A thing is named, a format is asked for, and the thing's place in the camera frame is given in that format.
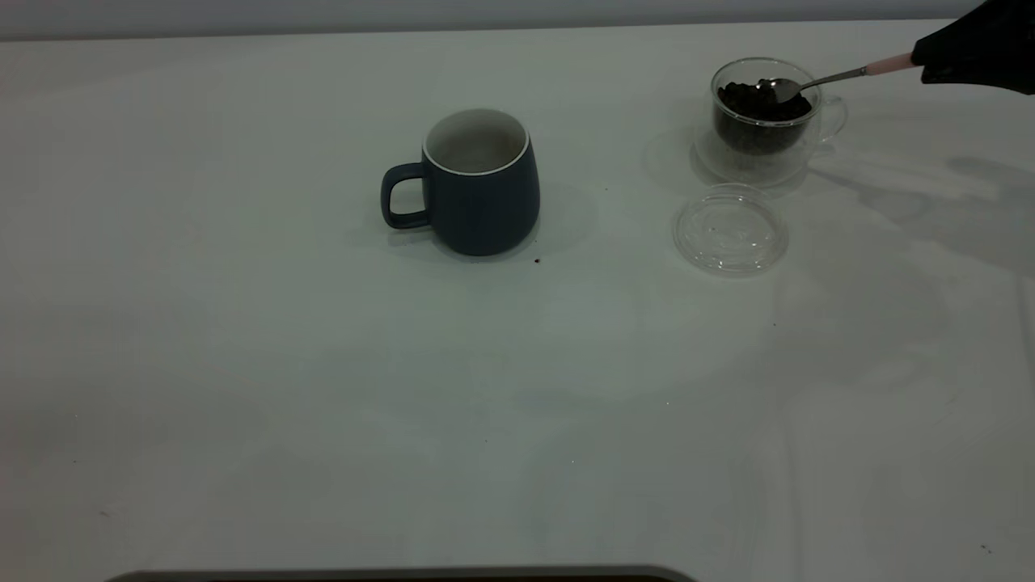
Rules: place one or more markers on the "clear double-wall glass cup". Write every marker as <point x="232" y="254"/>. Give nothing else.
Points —
<point x="752" y="166"/>

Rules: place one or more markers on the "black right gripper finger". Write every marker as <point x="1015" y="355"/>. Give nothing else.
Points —
<point x="986" y="36"/>
<point x="994" y="74"/>

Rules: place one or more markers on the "dark blue ceramic mug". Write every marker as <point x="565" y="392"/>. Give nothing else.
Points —
<point x="485" y="210"/>

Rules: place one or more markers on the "clear round glass lid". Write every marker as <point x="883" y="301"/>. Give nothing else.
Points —
<point x="732" y="234"/>

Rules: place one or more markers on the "dark coffee beans pile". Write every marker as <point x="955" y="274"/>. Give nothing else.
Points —
<point x="748" y="121"/>

